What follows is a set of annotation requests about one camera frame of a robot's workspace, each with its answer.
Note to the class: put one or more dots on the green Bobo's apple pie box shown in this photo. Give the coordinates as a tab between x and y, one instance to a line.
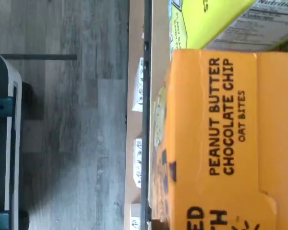
206	21

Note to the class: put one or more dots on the black metal shelf frame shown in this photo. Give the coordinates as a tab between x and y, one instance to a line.
146	95

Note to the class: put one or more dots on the dark mobile base white rim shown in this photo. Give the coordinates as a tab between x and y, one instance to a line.
2	155

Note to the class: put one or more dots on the orange Bobo's peanut butter box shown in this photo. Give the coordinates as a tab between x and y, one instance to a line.
230	143

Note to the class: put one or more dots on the white patterned carton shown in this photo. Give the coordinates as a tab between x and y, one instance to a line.
138	163
138	83
136	218

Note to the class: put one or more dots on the black flat floor bar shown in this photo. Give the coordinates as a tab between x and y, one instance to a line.
38	57

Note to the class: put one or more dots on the tan shelf board with cartons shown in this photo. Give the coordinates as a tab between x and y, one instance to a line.
134	31

